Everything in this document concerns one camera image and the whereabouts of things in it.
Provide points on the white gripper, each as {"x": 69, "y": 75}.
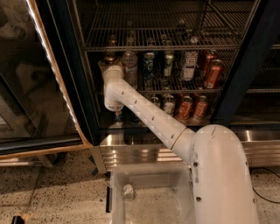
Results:
{"x": 112, "y": 71}

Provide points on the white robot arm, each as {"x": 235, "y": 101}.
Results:
{"x": 221, "y": 185}

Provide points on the blue patterned can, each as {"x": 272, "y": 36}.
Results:
{"x": 148, "y": 65}

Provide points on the blue pepsi can left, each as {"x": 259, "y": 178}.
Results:
{"x": 118, "y": 117}

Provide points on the blue pepsi can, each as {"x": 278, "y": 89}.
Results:
{"x": 134, "y": 118}
{"x": 118, "y": 117}

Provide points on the white green can left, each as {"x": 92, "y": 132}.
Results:
{"x": 155, "y": 101}

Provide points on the blue pepsi can right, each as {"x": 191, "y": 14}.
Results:
{"x": 134, "y": 118}

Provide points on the green white slim can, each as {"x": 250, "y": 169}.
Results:
{"x": 168, "y": 63}

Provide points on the white green can right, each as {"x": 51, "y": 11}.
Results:
{"x": 169, "y": 104}

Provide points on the stainless steel fridge base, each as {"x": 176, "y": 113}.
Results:
{"x": 262, "y": 148}

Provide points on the red coke can left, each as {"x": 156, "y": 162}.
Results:
{"x": 185, "y": 105}

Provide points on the red coke can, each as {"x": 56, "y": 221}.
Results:
{"x": 185, "y": 105}
{"x": 200, "y": 107}

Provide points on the glass fridge door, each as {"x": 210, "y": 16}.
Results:
{"x": 36, "y": 102}

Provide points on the red coke can right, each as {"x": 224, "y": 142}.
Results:
{"x": 200, "y": 107}

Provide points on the red can rear middle shelf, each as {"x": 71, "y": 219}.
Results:
{"x": 207, "y": 57}

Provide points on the red can shelf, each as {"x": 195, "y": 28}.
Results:
{"x": 207, "y": 57}
{"x": 214, "y": 72}

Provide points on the red can front middle shelf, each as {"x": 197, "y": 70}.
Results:
{"x": 214, "y": 72}

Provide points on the clear plastic water bottle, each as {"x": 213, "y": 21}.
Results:
{"x": 129, "y": 64}

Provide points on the white labelled bottle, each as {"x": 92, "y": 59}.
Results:
{"x": 188, "y": 65}

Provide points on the small clear cup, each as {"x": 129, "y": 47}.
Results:
{"x": 128, "y": 192}

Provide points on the clear plastic bin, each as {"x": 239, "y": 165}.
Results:
{"x": 162, "y": 194}

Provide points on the upper wire shelf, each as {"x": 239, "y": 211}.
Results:
{"x": 175, "y": 24}

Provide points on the wire shelf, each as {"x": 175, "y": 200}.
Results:
{"x": 175, "y": 24}
{"x": 144, "y": 82}

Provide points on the middle wire shelf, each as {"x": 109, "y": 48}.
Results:
{"x": 144, "y": 82}

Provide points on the black bin handle left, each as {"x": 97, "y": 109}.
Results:
{"x": 108, "y": 199}

